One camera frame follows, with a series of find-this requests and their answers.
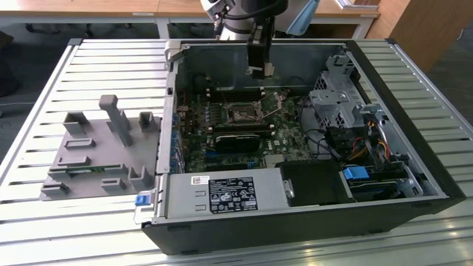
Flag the CPU socket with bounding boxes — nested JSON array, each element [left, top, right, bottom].
[[226, 101, 265, 125]]

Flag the pale blue teach pendant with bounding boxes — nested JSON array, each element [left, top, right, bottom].
[[286, 0, 321, 36]]

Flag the silver drive cage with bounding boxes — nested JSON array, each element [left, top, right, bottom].
[[307, 54, 370, 131]]

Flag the green motherboard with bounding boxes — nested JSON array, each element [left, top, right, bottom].
[[174, 87, 314, 172]]

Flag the black graphics card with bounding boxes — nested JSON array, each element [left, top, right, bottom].
[[213, 134, 261, 155]]

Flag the stack of white papers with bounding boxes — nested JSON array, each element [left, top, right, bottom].
[[334, 0, 381, 11]]

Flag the silver chipset heatsink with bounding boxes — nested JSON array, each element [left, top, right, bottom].
[[265, 154, 287, 167]]

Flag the wooden cabinet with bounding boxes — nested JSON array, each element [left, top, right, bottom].
[[365, 0, 473, 73]]

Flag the black plastic shroud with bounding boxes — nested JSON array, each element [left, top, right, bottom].
[[274, 160, 355, 207]]

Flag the blue disk carrier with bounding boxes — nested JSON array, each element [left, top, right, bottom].
[[342, 165, 370, 183]]

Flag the silver power supply unit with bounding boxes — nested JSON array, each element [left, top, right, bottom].
[[150, 167, 293, 225]]

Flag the grey parts rack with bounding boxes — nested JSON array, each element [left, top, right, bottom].
[[38, 94, 164, 202]]

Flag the green RAM stick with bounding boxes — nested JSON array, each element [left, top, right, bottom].
[[65, 165, 121, 175]]

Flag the black PC case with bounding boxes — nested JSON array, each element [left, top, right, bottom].
[[141, 38, 467, 256]]

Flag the wooden desk white frame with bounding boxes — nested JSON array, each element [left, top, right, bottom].
[[0, 0, 169, 25], [157, 0, 381, 39]]

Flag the black data wire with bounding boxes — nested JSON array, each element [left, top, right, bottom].
[[302, 129, 335, 160]]

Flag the yellow orange power wires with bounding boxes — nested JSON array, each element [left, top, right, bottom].
[[350, 138, 393, 162]]

